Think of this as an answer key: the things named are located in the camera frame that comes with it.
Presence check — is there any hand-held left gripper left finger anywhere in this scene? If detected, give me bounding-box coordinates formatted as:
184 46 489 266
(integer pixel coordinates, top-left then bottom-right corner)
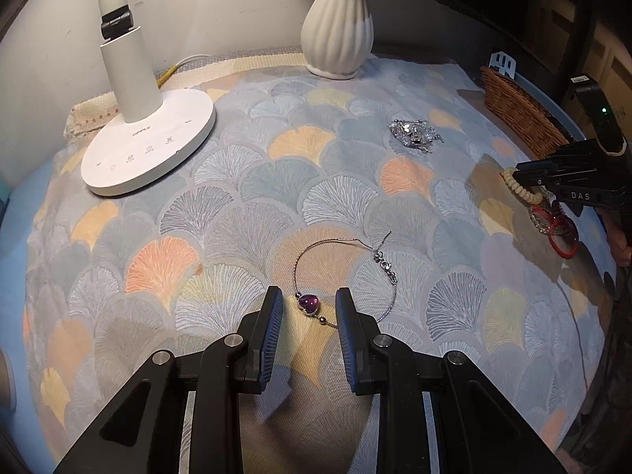
53 285 284 474

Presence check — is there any yellow cable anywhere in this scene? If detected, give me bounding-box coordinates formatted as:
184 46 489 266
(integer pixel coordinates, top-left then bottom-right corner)
155 54 208 87

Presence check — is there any cream spiral hair tie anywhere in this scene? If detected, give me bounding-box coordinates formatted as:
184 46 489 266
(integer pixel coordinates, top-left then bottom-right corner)
529 201 568 233

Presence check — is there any purple heart chain bracelet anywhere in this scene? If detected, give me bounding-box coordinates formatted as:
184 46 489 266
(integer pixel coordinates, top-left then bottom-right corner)
295 231 399 329

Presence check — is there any white desk lamp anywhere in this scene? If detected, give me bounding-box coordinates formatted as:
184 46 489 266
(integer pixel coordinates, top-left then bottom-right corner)
80 0 218 197

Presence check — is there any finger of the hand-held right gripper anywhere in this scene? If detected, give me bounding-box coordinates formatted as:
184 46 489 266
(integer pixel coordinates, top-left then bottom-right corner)
516 139 604 176
523 173 564 193

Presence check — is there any white ribbed vase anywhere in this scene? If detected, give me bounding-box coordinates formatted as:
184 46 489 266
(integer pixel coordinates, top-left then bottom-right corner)
301 0 374 80

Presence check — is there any red cord bracelet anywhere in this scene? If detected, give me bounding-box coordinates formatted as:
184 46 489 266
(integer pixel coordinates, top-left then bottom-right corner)
545 207 579 258

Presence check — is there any beige woven mat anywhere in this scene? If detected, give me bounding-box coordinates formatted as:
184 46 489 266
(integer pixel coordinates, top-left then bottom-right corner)
64 49 307 139

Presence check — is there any cream bead bracelet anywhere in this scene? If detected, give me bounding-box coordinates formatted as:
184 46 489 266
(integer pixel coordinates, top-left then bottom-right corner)
502 168 551 205

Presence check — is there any brown wicker basket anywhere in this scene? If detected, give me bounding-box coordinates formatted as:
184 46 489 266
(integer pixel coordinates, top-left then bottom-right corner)
480 66 571 159

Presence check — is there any fan pattern tablecloth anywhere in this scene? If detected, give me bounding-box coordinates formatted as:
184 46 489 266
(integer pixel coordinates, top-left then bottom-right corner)
22 52 618 474

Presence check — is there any silver crystal bracelet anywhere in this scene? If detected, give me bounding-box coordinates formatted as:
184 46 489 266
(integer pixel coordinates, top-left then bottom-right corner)
387 118 445 155

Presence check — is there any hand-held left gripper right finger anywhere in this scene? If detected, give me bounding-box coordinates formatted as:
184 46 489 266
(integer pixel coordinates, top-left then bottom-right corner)
335 286 568 474

